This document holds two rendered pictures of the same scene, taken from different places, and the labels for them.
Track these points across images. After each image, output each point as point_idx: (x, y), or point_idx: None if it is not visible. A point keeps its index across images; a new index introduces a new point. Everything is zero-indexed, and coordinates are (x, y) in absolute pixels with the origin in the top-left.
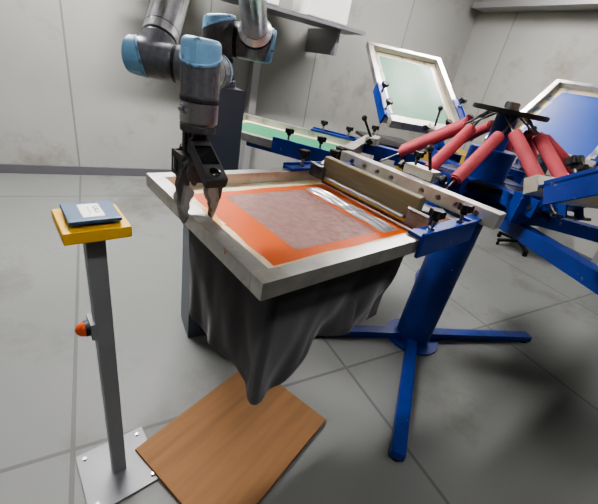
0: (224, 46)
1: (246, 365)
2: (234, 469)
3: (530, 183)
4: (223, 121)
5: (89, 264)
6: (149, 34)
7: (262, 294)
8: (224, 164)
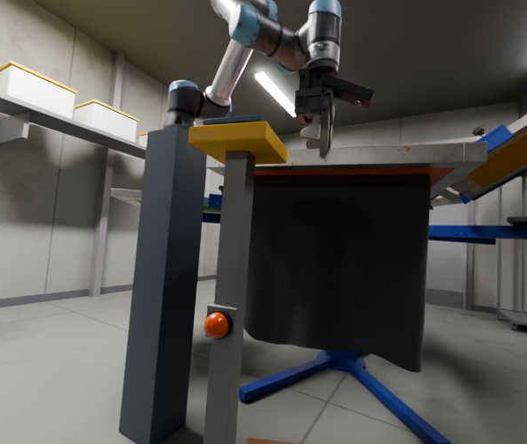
0: (193, 104)
1: (382, 331)
2: None
3: None
4: (194, 162)
5: (244, 198)
6: (257, 10)
7: (486, 153)
8: (194, 203)
